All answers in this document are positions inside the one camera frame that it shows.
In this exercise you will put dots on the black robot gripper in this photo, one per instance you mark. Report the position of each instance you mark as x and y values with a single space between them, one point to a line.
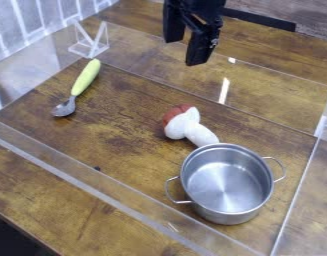
200 16

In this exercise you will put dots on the white plush mushroom red cap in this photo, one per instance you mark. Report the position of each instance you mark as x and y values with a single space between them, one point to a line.
181 124

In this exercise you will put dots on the silver metal pot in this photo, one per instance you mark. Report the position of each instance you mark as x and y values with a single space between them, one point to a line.
225 181

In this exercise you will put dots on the black strip on table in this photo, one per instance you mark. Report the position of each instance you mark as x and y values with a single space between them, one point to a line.
260 19

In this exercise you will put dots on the clear acrylic triangle stand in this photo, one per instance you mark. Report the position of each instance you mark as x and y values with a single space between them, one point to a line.
89 47

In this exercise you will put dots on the yellow handled metal spoon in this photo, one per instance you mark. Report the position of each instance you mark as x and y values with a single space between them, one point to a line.
85 78

